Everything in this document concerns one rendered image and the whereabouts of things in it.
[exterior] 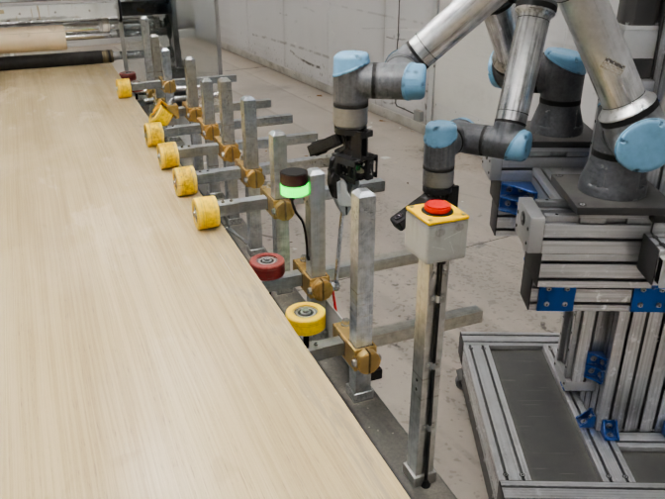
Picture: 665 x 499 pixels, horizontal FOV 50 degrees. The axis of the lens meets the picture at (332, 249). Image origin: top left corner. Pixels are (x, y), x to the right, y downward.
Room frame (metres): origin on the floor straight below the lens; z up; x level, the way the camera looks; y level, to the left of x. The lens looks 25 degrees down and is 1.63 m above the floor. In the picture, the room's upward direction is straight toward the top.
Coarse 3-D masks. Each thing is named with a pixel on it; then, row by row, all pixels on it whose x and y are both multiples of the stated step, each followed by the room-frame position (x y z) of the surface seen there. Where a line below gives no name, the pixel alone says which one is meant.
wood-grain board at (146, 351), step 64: (0, 128) 2.56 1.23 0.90; (64, 128) 2.56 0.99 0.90; (128, 128) 2.56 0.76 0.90; (0, 192) 1.90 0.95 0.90; (64, 192) 1.90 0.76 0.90; (128, 192) 1.90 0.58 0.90; (0, 256) 1.48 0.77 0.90; (64, 256) 1.48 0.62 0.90; (128, 256) 1.48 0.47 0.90; (192, 256) 1.48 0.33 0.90; (0, 320) 1.20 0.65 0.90; (64, 320) 1.20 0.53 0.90; (128, 320) 1.20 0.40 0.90; (192, 320) 1.20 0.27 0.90; (256, 320) 1.20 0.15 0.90; (0, 384) 0.99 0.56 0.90; (64, 384) 0.99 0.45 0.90; (128, 384) 0.99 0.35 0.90; (192, 384) 0.99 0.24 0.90; (256, 384) 0.99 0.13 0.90; (320, 384) 0.99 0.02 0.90; (0, 448) 0.83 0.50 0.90; (64, 448) 0.83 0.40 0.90; (128, 448) 0.83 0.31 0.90; (192, 448) 0.83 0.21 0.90; (256, 448) 0.83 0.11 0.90; (320, 448) 0.83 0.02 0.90
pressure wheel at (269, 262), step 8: (256, 256) 1.47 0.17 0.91; (264, 256) 1.47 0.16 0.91; (272, 256) 1.47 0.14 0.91; (280, 256) 1.47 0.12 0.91; (256, 264) 1.43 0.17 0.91; (264, 264) 1.43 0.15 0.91; (272, 264) 1.43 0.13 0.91; (280, 264) 1.43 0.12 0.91; (256, 272) 1.42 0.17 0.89; (264, 272) 1.41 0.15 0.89; (272, 272) 1.41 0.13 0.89; (280, 272) 1.43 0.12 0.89; (264, 280) 1.41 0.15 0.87
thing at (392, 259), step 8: (376, 256) 1.56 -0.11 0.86; (384, 256) 1.56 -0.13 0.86; (392, 256) 1.56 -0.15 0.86; (400, 256) 1.57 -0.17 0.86; (408, 256) 1.57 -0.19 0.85; (416, 256) 1.58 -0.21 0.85; (328, 264) 1.52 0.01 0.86; (344, 264) 1.52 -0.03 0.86; (376, 264) 1.54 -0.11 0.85; (384, 264) 1.55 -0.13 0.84; (392, 264) 1.56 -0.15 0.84; (400, 264) 1.57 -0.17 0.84; (408, 264) 1.58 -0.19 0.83; (288, 272) 1.48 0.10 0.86; (296, 272) 1.48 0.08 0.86; (328, 272) 1.49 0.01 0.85; (344, 272) 1.51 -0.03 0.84; (272, 280) 1.44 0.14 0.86; (280, 280) 1.45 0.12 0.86; (288, 280) 1.45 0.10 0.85; (296, 280) 1.46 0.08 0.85; (272, 288) 1.44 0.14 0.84; (280, 288) 1.44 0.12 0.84
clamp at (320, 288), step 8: (296, 264) 1.50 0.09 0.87; (304, 264) 1.50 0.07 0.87; (304, 272) 1.46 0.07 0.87; (304, 280) 1.45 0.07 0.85; (312, 280) 1.42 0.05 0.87; (320, 280) 1.42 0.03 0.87; (328, 280) 1.43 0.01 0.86; (304, 288) 1.45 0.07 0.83; (312, 288) 1.41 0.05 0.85; (320, 288) 1.41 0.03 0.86; (328, 288) 1.42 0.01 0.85; (312, 296) 1.42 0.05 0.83; (320, 296) 1.41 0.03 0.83; (328, 296) 1.42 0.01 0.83
